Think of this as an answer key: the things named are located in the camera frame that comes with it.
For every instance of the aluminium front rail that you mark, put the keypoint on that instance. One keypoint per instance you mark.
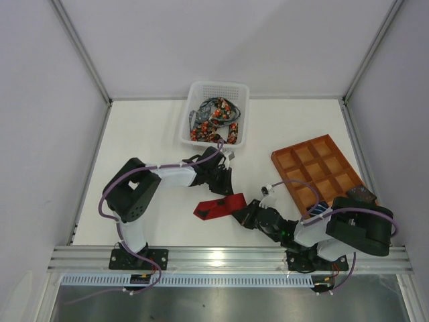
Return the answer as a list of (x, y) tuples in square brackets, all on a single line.
[(218, 260)]

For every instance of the orange compartment tray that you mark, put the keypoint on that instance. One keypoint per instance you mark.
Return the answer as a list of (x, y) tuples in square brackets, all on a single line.
[(315, 171)]

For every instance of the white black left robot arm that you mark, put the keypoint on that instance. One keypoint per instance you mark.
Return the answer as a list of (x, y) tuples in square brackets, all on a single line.
[(128, 194)]

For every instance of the white slotted cable duct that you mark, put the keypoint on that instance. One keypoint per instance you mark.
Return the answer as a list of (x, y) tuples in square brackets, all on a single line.
[(189, 280)]

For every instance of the aluminium frame post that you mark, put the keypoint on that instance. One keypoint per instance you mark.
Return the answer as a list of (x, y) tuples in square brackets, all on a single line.
[(388, 20), (81, 51)]

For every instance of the aluminium right frame post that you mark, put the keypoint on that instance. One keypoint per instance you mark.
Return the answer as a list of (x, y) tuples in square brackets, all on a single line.
[(388, 20)]

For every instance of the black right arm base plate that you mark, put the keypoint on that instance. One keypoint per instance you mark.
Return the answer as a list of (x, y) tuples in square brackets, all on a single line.
[(308, 262)]

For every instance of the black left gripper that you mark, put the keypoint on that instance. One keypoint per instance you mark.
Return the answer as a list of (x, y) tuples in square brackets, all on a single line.
[(220, 179)]

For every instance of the dark dotted rolled tie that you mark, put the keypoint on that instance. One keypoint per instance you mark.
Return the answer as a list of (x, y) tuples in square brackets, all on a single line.
[(362, 194)]

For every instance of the red necktie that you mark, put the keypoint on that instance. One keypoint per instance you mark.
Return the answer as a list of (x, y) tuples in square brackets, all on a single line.
[(214, 209)]

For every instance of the floral patterned necktie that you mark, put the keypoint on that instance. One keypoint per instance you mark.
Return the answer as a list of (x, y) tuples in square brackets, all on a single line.
[(225, 114)]

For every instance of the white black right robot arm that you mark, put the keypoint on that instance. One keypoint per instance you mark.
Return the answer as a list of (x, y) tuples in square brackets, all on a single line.
[(315, 244)]

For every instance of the blue striped rolled tie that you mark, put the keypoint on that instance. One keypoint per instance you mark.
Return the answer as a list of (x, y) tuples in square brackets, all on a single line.
[(318, 209)]

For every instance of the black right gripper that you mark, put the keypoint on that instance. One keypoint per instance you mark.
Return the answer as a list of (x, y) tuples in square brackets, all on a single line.
[(253, 215)]

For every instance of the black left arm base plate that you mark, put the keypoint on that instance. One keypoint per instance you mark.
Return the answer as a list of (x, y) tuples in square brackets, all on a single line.
[(120, 259)]

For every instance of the grey patterned necktie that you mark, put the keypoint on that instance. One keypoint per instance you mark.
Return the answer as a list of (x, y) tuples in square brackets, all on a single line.
[(202, 114)]

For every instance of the aluminium left frame post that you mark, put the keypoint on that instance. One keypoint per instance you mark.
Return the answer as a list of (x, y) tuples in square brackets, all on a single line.
[(81, 51)]

